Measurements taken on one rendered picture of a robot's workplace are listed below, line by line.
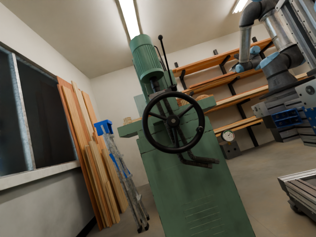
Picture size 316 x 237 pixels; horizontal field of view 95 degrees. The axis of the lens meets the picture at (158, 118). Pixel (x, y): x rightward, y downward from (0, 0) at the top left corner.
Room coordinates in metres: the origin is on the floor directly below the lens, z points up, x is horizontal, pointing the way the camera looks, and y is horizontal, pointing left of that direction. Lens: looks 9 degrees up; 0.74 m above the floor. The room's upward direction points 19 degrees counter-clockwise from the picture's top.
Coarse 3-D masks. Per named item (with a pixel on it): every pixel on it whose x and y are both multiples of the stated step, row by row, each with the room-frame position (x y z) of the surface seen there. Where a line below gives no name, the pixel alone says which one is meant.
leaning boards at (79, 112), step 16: (64, 80) 2.04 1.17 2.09; (64, 96) 1.87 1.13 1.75; (80, 96) 2.32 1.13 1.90; (80, 112) 2.18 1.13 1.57; (80, 128) 1.97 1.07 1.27; (80, 144) 1.85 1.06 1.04; (96, 144) 2.07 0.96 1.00; (80, 160) 1.81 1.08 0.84; (96, 160) 1.87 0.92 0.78; (96, 176) 1.83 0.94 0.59; (112, 176) 2.11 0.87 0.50; (96, 192) 1.88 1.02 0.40; (112, 192) 2.11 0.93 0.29; (96, 208) 1.85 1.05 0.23; (112, 208) 1.86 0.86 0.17
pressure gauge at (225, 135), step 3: (228, 129) 0.78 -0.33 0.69; (222, 132) 0.79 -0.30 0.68; (225, 132) 0.78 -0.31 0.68; (228, 132) 0.78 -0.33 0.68; (231, 132) 0.78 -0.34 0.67; (222, 135) 0.78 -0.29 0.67; (225, 135) 0.78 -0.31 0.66; (231, 135) 0.78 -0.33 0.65; (234, 135) 0.78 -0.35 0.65; (222, 138) 0.79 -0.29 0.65; (225, 138) 0.78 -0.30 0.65; (228, 138) 0.78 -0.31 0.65; (231, 138) 0.78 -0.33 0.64; (228, 141) 0.77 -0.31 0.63
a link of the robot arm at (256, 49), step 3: (252, 48) 1.15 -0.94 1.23; (255, 48) 1.15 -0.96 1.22; (258, 48) 1.15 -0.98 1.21; (252, 51) 1.16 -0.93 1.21; (255, 51) 1.15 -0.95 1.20; (258, 51) 1.15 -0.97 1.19; (252, 54) 1.18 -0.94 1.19; (255, 54) 1.17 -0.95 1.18; (258, 54) 1.17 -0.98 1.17; (249, 57) 1.21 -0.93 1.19
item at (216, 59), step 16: (176, 64) 3.22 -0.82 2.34; (192, 64) 2.77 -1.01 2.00; (208, 64) 3.02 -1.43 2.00; (208, 80) 2.75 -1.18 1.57; (224, 80) 2.87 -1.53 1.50; (240, 96) 2.73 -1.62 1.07; (256, 96) 3.08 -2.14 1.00; (208, 112) 3.04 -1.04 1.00; (240, 112) 3.27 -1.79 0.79; (224, 128) 2.80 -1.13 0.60; (240, 128) 2.79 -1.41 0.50; (256, 144) 3.24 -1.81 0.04
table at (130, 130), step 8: (200, 104) 0.84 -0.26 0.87; (208, 104) 0.84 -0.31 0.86; (216, 104) 0.84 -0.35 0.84; (176, 112) 0.74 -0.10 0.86; (192, 112) 0.84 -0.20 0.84; (152, 120) 0.74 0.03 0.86; (160, 120) 0.74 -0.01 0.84; (120, 128) 0.84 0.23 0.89; (128, 128) 0.84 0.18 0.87; (136, 128) 0.84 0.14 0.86; (120, 136) 0.83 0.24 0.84; (128, 136) 0.95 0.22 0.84
